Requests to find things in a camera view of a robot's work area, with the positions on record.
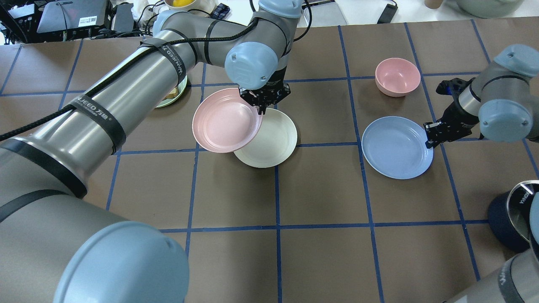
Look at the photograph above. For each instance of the glass pot lid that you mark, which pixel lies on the glass pot lid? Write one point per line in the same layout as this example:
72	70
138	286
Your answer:
518	207

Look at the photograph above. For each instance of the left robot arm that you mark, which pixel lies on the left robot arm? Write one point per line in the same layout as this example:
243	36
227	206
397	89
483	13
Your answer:
57	248

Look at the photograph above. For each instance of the pink bowl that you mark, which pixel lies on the pink bowl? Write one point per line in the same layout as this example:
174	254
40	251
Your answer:
397	77

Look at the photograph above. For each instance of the pink plate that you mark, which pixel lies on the pink plate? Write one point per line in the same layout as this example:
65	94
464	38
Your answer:
224	122

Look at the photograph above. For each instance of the green plate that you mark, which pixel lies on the green plate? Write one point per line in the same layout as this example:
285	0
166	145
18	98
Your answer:
174	94

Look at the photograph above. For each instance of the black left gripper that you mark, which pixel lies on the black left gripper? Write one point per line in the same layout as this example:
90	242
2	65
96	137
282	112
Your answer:
274	82

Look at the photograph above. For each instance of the white bowl with fruit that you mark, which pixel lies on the white bowl with fruit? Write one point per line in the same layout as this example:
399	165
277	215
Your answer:
181	5

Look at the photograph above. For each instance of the black power adapter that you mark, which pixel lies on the black power adapter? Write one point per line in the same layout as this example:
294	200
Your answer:
387	14

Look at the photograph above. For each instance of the dark blue saucepan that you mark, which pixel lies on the dark blue saucepan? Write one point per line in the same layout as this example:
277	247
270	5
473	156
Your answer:
500	225

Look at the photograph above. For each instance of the blue plate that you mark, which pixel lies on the blue plate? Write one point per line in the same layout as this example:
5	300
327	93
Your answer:
396	148

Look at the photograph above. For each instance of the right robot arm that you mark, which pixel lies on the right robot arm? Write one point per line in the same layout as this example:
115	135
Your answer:
500	102

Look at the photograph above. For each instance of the white plate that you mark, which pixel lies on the white plate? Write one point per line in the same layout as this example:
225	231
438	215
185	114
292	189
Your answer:
273	144

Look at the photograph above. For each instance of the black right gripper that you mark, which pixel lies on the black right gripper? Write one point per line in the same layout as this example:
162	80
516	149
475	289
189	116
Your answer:
454	114

